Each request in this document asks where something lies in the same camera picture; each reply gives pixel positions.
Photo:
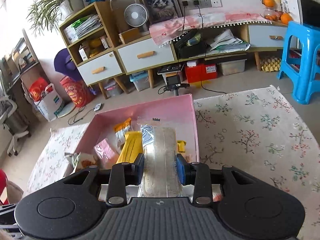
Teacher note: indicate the gold yellow snack packet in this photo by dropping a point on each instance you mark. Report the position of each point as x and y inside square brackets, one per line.
[131, 147]

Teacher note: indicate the black device on stand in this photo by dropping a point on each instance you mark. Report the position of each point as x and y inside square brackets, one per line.
[173, 81]

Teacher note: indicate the framed cat picture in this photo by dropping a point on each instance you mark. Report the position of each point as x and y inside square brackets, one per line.
[162, 5]

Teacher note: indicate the white desk fan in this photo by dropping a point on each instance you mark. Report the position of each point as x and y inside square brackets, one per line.
[136, 15]

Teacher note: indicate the stack of papers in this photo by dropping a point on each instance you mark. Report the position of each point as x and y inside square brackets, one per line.
[87, 27]

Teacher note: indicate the small wall socket with plug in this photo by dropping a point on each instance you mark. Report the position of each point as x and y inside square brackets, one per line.
[185, 3]

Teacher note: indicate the red round drum box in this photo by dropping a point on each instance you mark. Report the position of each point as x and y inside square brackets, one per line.
[75, 93]

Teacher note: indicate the yellow packets on shelf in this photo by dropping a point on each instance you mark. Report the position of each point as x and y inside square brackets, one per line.
[95, 46]

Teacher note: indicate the blue plastic stool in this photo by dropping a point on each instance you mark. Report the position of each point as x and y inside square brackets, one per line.
[305, 35]

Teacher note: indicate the pile of folded papers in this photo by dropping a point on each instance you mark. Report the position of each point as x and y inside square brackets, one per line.
[227, 41]

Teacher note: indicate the white office chair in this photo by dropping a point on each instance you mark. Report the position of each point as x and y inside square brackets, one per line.
[15, 137]

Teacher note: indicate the red gift bag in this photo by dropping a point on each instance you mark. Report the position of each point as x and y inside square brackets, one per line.
[37, 90]

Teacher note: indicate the black keyboard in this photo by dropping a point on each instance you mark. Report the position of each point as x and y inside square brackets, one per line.
[170, 69]

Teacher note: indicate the white box with grey print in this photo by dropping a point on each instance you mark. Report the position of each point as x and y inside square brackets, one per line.
[70, 35]

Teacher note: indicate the grey wall socket panel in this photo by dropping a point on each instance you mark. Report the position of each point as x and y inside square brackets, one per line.
[205, 2]

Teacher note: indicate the yellow egg tray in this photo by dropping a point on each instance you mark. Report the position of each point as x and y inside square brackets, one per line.
[270, 64]

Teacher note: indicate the glass jar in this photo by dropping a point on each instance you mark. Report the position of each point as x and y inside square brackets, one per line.
[271, 13]

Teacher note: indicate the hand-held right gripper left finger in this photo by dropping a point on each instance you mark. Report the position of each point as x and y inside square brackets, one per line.
[138, 167]

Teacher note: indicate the white plant pot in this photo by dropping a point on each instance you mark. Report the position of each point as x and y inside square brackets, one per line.
[72, 6]

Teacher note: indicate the orange with leaves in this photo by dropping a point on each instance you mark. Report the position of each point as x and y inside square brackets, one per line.
[268, 2]

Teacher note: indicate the white drawer of tall cabinet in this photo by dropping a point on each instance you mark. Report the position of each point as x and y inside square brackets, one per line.
[110, 63]

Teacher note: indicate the clear plastic storage box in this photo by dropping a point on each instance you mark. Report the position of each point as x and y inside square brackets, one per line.
[231, 67]

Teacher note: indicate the pink cherry print cloth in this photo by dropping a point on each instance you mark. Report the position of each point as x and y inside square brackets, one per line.
[220, 18]

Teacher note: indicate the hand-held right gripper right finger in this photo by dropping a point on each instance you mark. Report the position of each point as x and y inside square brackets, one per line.
[181, 170]

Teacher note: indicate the floral tablecloth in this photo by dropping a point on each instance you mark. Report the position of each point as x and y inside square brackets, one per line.
[250, 142]

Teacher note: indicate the pink snack packet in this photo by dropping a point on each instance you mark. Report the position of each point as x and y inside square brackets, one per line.
[107, 155]

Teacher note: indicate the wide white drawer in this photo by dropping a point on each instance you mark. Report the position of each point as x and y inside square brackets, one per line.
[162, 55]

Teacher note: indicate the small clear storage bin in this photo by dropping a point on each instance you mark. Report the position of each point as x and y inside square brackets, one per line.
[113, 88]

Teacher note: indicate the brown cardboard box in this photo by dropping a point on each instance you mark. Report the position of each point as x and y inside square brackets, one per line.
[129, 35]

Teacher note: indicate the tall wooden shelf cabinet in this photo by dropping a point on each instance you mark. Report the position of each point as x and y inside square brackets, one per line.
[106, 22]

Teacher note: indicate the small white orange box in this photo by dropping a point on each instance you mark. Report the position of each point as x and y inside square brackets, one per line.
[105, 42]

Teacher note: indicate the white wall socket panel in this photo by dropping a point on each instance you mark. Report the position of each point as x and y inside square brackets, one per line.
[217, 2]

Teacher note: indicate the purple hat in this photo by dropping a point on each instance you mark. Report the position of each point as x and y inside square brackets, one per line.
[62, 65]

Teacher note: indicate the white printed panel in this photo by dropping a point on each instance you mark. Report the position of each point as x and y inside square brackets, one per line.
[290, 5]

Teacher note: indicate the black microwave oven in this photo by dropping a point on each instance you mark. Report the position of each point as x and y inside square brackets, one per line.
[311, 10]

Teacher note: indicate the small white carton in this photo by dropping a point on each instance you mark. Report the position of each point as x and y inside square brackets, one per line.
[84, 53]

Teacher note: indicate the pale blue drawer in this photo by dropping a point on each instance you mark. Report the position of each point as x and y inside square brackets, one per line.
[260, 36]

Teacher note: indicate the white box with pink lining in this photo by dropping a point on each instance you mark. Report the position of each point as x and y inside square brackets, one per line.
[170, 110]

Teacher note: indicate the white shopping bag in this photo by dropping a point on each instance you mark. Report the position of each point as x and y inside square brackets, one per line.
[50, 105]

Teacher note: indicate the small white flat box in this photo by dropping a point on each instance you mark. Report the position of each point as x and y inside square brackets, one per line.
[192, 63]

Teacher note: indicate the plain orange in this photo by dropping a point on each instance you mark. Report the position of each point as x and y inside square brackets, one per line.
[286, 18]

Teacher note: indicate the clear packet with blue print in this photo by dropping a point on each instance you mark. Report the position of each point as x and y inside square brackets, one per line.
[162, 150]

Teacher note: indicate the low wooden cabinet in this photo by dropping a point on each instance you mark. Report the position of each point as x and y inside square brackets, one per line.
[150, 78]

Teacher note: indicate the red cardboard box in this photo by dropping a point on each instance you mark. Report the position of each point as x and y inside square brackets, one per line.
[200, 73]

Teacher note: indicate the oval white-rimmed panel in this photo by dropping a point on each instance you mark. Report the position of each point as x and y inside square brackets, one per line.
[120, 12]

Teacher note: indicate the blue lidded storage box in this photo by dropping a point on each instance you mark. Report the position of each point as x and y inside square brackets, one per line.
[140, 81]

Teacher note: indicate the small white floor device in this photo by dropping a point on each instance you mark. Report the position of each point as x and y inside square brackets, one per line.
[98, 107]

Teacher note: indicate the round white floor pad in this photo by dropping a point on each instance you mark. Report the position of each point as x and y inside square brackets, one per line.
[65, 110]

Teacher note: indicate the black bag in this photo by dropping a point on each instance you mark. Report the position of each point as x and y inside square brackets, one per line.
[192, 51]

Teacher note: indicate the white green nut packet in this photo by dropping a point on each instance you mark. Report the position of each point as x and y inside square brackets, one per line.
[83, 162]

